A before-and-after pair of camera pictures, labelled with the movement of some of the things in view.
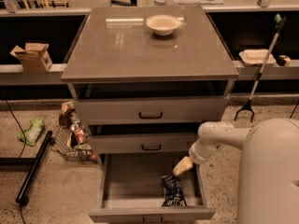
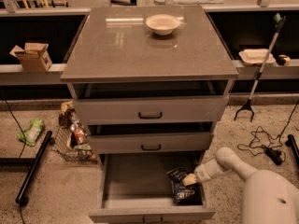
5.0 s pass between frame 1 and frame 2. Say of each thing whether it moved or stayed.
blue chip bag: moved
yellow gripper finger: moved
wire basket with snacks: stayed
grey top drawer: stayed
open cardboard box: stayed
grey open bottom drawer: stayed
